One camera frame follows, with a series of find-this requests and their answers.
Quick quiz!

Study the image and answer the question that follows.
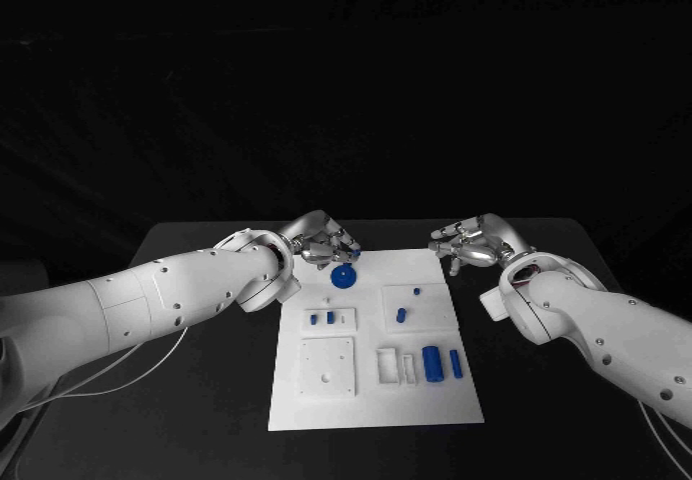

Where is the thick blue cylinder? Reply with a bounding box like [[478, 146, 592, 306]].
[[421, 345, 447, 384]]

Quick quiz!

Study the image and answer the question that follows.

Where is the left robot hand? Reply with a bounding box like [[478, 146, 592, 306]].
[[277, 209, 364, 271]]

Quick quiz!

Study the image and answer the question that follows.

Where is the white cable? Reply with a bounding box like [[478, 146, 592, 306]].
[[15, 325, 191, 414], [655, 409, 692, 453], [638, 400, 692, 479], [51, 341, 143, 395]]

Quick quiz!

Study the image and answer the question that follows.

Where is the blue gear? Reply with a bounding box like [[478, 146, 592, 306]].
[[329, 263, 359, 290]]

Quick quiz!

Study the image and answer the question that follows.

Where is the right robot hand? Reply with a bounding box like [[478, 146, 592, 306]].
[[427, 212, 537, 278]]

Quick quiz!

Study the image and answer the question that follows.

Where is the white task board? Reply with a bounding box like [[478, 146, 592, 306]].
[[267, 248, 486, 432]]

